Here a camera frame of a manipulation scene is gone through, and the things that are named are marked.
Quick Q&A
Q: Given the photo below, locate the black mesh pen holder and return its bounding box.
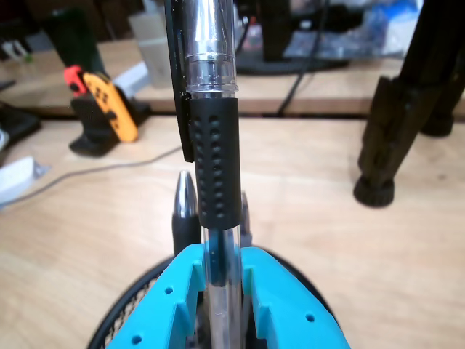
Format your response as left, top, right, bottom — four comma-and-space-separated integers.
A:
86, 246, 344, 349

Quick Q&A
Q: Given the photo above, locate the red game controller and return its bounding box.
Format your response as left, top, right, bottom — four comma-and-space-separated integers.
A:
63, 64, 89, 98

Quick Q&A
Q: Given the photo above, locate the black clip pen black grip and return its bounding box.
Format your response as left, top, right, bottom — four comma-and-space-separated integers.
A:
171, 169, 201, 256

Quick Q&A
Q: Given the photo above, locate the black controller stand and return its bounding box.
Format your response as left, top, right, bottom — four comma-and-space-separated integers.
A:
68, 96, 152, 158

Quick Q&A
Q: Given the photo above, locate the long white flat box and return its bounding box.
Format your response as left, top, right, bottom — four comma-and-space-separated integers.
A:
112, 60, 149, 100

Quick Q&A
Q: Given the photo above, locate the clear plastic bag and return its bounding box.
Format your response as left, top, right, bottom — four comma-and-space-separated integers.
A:
290, 0, 424, 60

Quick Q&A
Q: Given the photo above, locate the clear capped stick pen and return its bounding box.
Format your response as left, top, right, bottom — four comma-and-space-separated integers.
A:
163, 0, 243, 349

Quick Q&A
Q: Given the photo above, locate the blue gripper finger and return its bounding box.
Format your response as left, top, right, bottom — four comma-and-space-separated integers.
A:
105, 243, 206, 349
241, 246, 352, 349

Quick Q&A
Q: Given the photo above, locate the clear pen grey grip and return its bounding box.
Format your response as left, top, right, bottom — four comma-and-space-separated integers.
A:
240, 191, 254, 250

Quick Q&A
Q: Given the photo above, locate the black monitor cable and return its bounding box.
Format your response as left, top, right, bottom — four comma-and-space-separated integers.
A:
276, 0, 330, 114

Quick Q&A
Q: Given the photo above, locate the orange game controller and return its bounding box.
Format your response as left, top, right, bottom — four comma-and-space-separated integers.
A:
81, 71, 140, 143

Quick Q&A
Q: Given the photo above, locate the beige box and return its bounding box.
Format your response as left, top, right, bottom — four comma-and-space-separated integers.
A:
129, 10, 172, 89

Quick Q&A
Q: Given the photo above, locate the thin grey table cable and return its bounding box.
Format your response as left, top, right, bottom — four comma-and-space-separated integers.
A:
0, 144, 185, 215

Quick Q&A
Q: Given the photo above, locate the white power strip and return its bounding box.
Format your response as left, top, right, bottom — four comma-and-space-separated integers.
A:
0, 156, 51, 212

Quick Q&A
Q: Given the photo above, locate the dark monitor with angled stand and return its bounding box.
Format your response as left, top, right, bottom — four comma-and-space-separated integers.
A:
0, 101, 41, 148

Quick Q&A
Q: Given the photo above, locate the dark green cup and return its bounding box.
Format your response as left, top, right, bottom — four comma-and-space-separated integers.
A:
42, 7, 107, 79

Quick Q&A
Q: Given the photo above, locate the black monitor with stand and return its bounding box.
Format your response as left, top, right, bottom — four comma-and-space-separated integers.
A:
235, 0, 350, 76

